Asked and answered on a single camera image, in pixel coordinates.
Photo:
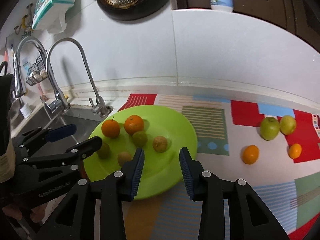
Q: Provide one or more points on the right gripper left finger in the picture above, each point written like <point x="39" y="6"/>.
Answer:
<point x="74" y="216"/>

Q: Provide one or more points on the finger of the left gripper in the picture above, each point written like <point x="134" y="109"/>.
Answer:
<point x="47" y="133"/>
<point x="26" y="148"/>

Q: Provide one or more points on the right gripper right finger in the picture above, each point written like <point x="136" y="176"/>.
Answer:
<point x="249" y="216"/>

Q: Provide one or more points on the small brown-green fruit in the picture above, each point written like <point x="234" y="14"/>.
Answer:
<point x="104" y="151"/>

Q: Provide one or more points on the orange tangerine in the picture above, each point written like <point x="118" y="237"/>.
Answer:
<point x="295" y="151"/>
<point x="133" y="124"/>
<point x="250" y="154"/>
<point x="110" y="128"/>

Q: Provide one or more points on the small green-brown fruit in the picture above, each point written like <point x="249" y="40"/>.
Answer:
<point x="123" y="157"/>

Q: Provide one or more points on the small green citrus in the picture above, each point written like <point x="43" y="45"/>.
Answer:
<point x="139" y="139"/>

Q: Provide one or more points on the small brown kiwi fruit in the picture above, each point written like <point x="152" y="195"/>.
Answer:
<point x="160" y="144"/>

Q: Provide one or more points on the dark green apple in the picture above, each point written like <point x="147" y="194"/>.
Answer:
<point x="269" y="128"/>

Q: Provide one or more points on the yellow-green apple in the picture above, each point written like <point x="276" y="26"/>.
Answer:
<point x="287" y="124"/>

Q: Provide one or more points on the large chrome kitchen faucet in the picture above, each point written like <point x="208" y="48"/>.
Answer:
<point x="20" y="90"/>

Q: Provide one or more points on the colourful patchwork table mat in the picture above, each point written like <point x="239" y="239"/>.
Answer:
<point x="289" y="187"/>

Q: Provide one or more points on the thin gooseneck faucet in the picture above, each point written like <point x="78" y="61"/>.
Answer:
<point x="74" y="70"/>

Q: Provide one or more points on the green plastic plate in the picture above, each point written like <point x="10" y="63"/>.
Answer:
<point x="161" y="171"/>

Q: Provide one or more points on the teal paper towel pack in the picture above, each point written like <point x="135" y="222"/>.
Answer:
<point x="50" y="15"/>

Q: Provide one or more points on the black frying pan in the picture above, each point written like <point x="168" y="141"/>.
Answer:
<point x="135" y="0"/>

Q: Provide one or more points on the black wire basket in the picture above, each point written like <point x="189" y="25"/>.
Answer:
<point x="37" y="72"/>

